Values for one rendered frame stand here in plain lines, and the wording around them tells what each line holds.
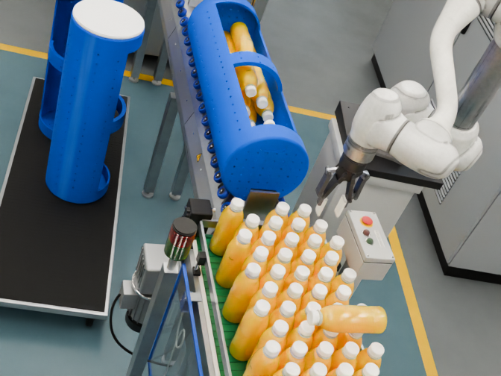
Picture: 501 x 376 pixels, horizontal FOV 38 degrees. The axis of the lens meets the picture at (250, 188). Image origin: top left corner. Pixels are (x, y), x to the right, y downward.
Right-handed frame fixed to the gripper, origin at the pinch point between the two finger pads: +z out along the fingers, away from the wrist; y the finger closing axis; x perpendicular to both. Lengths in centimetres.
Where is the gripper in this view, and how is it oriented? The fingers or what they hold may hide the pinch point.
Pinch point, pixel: (330, 206)
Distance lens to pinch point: 215.7
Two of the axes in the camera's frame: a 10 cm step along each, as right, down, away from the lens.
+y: -9.4, -0.9, -3.3
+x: 1.8, 6.9, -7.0
